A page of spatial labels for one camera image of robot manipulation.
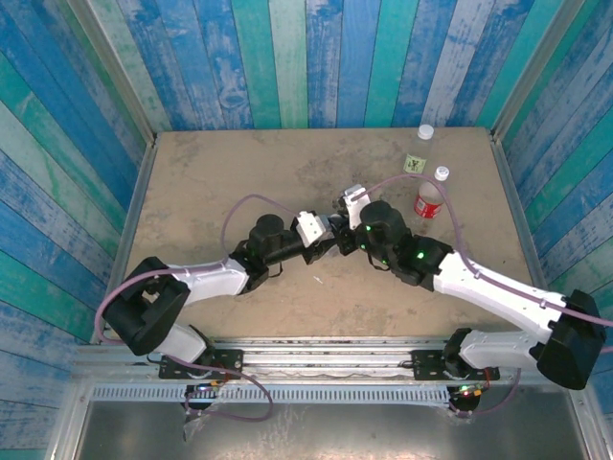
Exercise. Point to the clear bottle red label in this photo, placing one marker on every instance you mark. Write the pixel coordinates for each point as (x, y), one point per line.
(427, 206)

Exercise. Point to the clear bottle green label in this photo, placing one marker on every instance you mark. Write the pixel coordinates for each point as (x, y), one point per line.
(415, 164)

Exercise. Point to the white cap blue print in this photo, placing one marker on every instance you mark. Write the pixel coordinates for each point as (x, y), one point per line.
(442, 173)

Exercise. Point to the plain white bottle cap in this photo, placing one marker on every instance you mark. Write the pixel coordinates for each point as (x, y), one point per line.
(425, 132)

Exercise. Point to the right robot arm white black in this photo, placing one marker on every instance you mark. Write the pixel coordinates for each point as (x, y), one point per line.
(498, 292)

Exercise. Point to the shiny metal sheet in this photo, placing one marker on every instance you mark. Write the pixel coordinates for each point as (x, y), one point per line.
(335, 431)

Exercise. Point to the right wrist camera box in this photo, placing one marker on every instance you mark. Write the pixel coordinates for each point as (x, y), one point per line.
(354, 206)

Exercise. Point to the aluminium table side rail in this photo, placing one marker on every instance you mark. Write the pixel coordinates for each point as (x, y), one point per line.
(137, 191)
(504, 167)

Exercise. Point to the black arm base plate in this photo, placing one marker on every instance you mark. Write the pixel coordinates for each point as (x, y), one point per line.
(426, 364)
(230, 364)

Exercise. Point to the aluminium mounting rail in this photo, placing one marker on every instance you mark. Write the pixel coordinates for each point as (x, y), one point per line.
(325, 359)

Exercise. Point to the grey metal frame post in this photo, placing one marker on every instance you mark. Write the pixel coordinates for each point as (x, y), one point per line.
(119, 72)
(530, 72)

